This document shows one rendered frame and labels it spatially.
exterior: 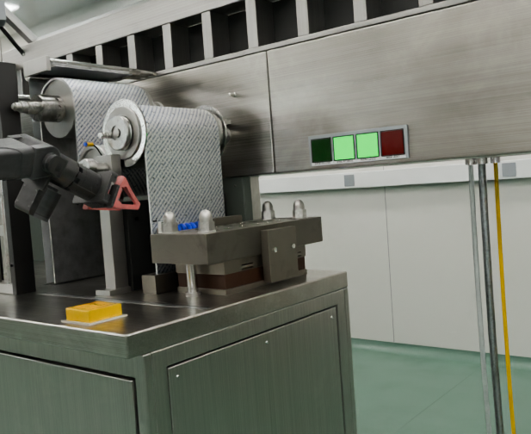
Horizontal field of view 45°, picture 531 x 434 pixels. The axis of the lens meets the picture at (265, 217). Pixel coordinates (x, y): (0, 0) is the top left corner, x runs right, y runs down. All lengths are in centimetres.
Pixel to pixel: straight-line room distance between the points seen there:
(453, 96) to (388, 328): 295
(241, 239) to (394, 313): 289
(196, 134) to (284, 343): 52
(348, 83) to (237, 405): 72
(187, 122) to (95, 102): 26
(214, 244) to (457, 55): 60
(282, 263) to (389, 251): 272
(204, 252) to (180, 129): 35
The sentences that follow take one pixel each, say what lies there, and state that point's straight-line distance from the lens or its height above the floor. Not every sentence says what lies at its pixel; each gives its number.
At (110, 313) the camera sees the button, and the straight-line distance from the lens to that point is 116.
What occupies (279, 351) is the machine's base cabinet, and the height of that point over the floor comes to 78.
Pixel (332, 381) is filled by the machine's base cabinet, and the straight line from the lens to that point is 150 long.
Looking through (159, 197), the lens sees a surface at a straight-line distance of 140.
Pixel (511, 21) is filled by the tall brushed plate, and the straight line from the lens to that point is 132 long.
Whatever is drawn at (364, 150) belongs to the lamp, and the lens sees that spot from 141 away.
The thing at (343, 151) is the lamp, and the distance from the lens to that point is 144.
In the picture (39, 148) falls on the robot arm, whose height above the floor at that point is 120.
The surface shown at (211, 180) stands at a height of 113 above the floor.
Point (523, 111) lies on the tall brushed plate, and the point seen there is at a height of 122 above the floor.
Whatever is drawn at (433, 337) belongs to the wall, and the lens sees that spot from 404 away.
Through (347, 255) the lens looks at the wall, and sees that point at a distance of 421.
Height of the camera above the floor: 112
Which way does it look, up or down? 3 degrees down
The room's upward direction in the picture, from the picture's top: 4 degrees counter-clockwise
